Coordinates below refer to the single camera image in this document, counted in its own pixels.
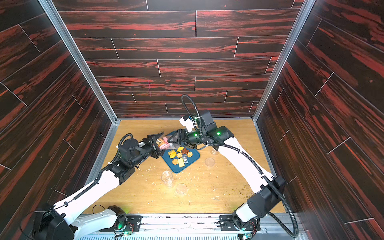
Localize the pink round sandwich cookie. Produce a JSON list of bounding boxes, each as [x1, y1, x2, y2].
[[157, 138, 170, 150]]

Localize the aluminium front rail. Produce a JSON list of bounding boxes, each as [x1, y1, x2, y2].
[[78, 214, 291, 240]]

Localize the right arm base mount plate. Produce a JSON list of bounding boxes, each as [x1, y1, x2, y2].
[[216, 215, 261, 232]]

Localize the clear jar with pink cookies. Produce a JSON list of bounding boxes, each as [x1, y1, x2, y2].
[[156, 137, 178, 150]]

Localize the pale yellow rectangular biscuit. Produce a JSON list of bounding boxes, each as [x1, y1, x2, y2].
[[178, 159, 185, 168]]

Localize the clear jar lid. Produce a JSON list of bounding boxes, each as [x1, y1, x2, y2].
[[205, 158, 216, 168], [176, 184, 188, 195]]

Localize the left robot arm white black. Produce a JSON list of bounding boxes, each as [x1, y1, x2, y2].
[[32, 133, 164, 240]]

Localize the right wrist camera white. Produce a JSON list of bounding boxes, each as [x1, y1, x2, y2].
[[179, 115, 197, 133]]

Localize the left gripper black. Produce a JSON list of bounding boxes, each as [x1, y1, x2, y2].
[[129, 132, 168, 169]]

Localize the clear jar with yellow cookies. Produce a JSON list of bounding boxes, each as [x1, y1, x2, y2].
[[161, 171, 174, 188]]

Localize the teal plastic tray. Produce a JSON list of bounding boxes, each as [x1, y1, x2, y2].
[[161, 130, 201, 174]]

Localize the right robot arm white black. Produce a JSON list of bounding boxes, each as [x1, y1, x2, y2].
[[164, 126, 299, 238]]

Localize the clear jar with star cookies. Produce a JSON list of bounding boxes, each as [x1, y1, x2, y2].
[[210, 148, 219, 156]]

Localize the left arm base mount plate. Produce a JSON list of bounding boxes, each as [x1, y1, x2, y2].
[[100, 215, 142, 233]]

